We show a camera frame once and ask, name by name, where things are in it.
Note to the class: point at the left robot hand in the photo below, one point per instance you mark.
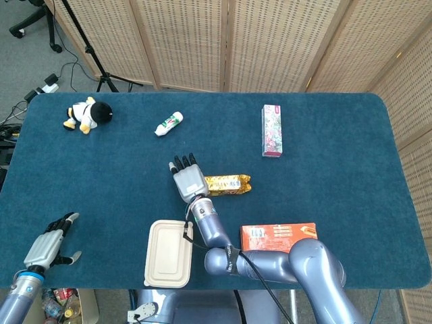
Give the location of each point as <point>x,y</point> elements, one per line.
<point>44,249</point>

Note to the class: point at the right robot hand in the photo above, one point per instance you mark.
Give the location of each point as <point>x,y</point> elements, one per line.
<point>189,182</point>

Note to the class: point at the gold biscuit packet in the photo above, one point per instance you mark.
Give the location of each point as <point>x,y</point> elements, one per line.
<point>229,185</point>

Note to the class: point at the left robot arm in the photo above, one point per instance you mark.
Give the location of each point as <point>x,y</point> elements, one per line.
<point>17,300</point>

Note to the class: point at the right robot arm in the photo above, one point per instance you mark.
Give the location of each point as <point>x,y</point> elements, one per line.
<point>303,270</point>

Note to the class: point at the orange cardboard box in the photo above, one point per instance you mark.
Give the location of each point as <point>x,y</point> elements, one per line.
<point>270,236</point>

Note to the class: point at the small white bottle green label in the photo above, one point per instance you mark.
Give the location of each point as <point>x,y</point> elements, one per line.
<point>168,124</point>

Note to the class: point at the beige bin with bottles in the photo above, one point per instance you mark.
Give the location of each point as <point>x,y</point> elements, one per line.
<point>87,303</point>

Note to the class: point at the beige lidded food container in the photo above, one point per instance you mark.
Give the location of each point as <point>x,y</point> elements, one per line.
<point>168,253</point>

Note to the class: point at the floral print carton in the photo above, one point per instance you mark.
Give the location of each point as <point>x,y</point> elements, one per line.
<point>271,131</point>

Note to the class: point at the black and white plush toy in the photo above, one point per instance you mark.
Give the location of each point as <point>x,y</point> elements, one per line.
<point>89,114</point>

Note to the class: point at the grey-blue robot torso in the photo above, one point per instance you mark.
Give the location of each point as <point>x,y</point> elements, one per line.
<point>202,307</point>

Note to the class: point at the blue carpet table cover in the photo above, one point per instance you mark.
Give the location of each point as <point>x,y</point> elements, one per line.
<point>337,168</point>

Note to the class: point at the black power adapter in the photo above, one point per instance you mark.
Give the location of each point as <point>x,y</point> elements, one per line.
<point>30,96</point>
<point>51,79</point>

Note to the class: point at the metal table leg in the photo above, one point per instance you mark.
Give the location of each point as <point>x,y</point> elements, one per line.
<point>293,303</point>

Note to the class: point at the woven folding screen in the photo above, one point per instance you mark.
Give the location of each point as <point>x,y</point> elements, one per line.
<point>270,44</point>

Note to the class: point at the white power strip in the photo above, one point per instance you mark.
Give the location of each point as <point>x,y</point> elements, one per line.
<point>49,88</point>

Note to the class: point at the black tripod stand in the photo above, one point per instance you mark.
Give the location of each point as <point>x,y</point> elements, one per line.
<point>90,50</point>

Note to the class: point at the black office chair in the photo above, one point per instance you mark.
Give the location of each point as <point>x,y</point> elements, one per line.
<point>49,27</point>

